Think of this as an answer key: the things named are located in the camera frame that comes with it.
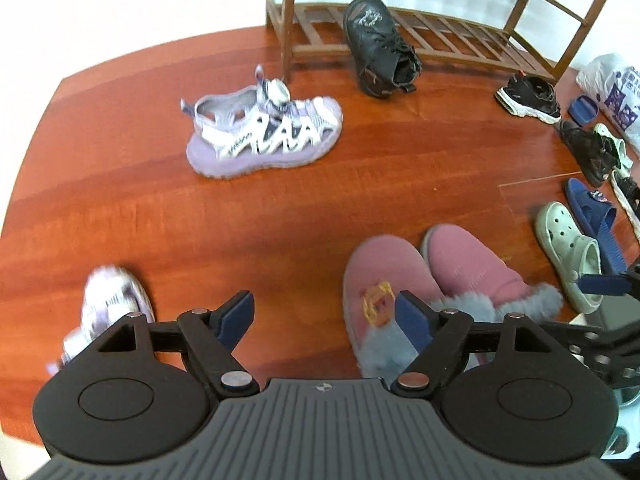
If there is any white printed plastic bag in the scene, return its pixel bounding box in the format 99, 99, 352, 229
576, 53, 640, 154

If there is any purple white sandal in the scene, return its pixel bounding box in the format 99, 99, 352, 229
47, 265, 156, 377
181, 64, 345, 181

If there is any blue slide slipper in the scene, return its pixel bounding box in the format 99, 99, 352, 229
569, 95, 600, 125
565, 177, 629, 277

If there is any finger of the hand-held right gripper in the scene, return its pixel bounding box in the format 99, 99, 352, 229
577, 266, 640, 302
537, 321, 640, 391

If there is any black sport sandal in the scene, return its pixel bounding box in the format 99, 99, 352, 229
610, 170, 640, 242
494, 72, 562, 124

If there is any pale green clog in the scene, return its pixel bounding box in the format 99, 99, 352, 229
535, 201, 604, 315
593, 123, 629, 171

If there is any plain pink fur boot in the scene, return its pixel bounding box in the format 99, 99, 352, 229
421, 225, 565, 322

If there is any wooden shoe rack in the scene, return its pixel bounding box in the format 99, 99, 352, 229
265, 0, 627, 87

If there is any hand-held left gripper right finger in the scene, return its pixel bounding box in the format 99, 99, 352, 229
390, 291, 553, 398

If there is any pink fur boot yellow emblem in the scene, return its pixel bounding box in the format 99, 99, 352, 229
342, 240, 496, 382

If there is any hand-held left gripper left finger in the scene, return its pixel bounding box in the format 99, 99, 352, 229
95, 290, 258, 400

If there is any black lace-up shoe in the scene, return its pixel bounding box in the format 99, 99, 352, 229
556, 120, 621, 189
343, 0, 423, 99

